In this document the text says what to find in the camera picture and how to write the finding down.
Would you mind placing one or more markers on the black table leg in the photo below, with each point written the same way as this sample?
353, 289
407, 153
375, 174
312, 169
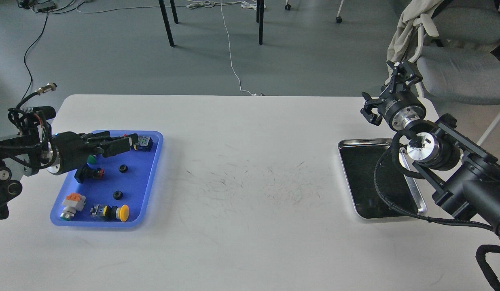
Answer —
174, 11
260, 7
166, 23

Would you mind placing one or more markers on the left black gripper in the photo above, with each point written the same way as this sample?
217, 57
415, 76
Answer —
72, 150

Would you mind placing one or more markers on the blue plastic tray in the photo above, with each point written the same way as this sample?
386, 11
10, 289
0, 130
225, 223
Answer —
136, 185

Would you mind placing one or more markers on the yellow mushroom push button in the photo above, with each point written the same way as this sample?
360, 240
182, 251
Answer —
109, 213

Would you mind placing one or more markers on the beige jacket on chair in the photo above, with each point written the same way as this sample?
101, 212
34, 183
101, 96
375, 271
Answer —
402, 37

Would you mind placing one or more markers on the silver metal tray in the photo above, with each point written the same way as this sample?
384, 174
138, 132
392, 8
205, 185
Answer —
359, 158

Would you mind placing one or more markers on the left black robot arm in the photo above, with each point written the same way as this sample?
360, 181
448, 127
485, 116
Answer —
35, 147

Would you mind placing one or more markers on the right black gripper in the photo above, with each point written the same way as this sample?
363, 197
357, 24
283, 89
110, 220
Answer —
398, 105

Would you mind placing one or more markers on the red push button switch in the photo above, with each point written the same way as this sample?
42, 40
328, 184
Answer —
144, 144

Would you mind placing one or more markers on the power strip on floor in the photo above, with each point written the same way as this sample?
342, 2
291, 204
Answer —
44, 7

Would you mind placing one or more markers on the chair caster wheel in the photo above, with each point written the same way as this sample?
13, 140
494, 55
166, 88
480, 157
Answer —
339, 19

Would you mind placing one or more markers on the orange grey push button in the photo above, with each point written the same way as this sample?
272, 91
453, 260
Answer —
72, 203

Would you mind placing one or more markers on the black table leg right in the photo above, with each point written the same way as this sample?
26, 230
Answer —
260, 7

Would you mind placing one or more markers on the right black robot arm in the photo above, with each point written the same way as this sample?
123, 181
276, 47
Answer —
466, 178

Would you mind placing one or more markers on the black table leg rear left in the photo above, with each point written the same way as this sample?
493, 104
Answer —
174, 11

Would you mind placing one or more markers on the green push button switch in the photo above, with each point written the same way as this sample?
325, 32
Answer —
92, 159

